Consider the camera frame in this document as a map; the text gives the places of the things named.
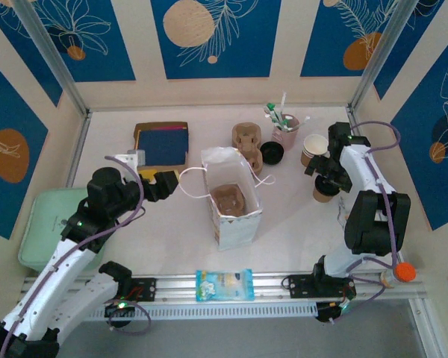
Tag pink straw holder cup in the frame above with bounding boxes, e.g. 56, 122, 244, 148
271, 113, 300, 152

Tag blue wet wipes packet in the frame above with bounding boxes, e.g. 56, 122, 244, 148
195, 268, 255, 303

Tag aluminium frame post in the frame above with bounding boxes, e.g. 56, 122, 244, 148
352, 0, 421, 109
13, 0, 93, 116

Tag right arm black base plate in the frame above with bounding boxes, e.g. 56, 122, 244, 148
286, 273, 356, 300

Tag orange capped bottle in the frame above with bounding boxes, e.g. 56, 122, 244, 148
382, 262, 418, 290

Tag single pulp cup carrier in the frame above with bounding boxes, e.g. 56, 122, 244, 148
210, 183, 247, 217

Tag stack of brown paper cups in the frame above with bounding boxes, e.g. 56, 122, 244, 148
300, 134, 329, 169

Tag white slotted cable duct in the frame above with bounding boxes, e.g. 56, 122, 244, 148
85, 301, 318, 322

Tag stack of pulp cup carriers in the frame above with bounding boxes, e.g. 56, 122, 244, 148
231, 122, 264, 178

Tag brown cardboard napkin box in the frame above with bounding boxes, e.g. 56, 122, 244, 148
134, 121, 190, 167

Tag white paper takeout bag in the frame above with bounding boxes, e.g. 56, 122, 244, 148
178, 145, 276, 253

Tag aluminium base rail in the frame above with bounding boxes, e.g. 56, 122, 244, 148
24, 271, 429, 299

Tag mint green zip case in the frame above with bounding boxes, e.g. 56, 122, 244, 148
17, 187, 105, 271

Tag black plastic cup lid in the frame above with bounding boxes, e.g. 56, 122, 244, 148
314, 174, 340, 195

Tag stack of black lids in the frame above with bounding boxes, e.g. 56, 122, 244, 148
260, 140, 285, 167

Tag dark blue napkin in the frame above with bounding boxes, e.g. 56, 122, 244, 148
138, 128, 190, 166

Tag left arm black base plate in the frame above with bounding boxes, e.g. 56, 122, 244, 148
128, 276, 158, 302

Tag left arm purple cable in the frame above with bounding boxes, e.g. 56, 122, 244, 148
0, 154, 152, 357

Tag printed sachet packet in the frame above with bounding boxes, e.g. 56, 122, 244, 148
336, 197, 351, 227

